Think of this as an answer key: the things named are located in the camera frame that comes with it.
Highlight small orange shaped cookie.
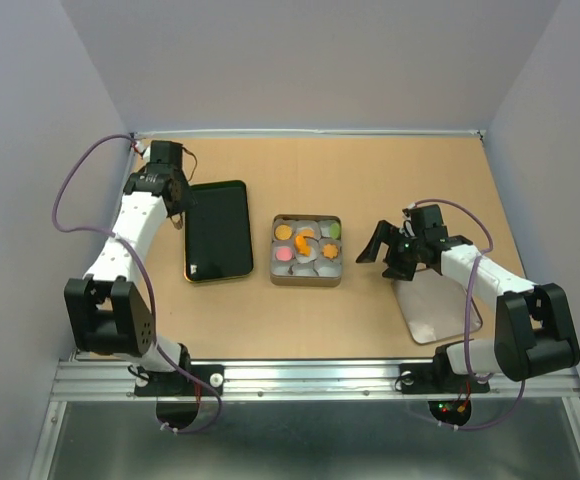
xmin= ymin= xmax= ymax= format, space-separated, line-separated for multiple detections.
xmin=321 ymin=243 xmax=339 ymax=260

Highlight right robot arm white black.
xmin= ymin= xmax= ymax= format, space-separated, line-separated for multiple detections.
xmin=357 ymin=201 xmax=580 ymax=390

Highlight white paper cookie cups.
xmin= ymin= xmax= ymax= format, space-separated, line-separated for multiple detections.
xmin=271 ymin=218 xmax=342 ymax=279

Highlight pink round cookie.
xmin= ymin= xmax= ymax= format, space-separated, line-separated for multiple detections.
xmin=275 ymin=246 xmax=294 ymax=262

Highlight dark green metal tray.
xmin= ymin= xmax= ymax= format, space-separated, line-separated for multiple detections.
xmin=184 ymin=180 xmax=254 ymax=283

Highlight green round cookie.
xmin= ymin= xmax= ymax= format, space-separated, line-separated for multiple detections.
xmin=329 ymin=222 xmax=341 ymax=239

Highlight orange round sandwich cookie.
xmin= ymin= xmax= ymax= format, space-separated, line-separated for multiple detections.
xmin=274 ymin=224 xmax=293 ymax=241

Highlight gold tin lid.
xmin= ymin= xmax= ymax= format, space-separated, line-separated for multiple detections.
xmin=392 ymin=269 xmax=466 ymax=345

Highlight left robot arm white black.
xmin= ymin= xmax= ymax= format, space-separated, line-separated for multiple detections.
xmin=64 ymin=141 xmax=196 ymax=394

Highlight purple cable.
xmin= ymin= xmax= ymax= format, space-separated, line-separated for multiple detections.
xmin=412 ymin=198 xmax=526 ymax=432
xmin=51 ymin=134 xmax=224 ymax=435

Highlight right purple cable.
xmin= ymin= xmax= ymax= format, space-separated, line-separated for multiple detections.
xmin=412 ymin=198 xmax=526 ymax=432

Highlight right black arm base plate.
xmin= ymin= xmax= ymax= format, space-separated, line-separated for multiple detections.
xmin=395 ymin=363 xmax=490 ymax=395

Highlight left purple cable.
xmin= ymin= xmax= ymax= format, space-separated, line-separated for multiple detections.
xmin=51 ymin=134 xmax=224 ymax=435

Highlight orange fish cookie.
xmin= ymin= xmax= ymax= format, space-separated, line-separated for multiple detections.
xmin=294 ymin=235 xmax=313 ymax=257

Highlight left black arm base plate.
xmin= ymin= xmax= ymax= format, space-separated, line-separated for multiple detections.
xmin=128 ymin=364 xmax=225 ymax=398

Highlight aluminium frame rail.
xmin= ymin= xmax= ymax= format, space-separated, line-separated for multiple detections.
xmin=49 ymin=355 xmax=580 ymax=402

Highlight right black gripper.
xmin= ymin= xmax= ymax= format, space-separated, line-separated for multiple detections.
xmin=354 ymin=219 xmax=424 ymax=280

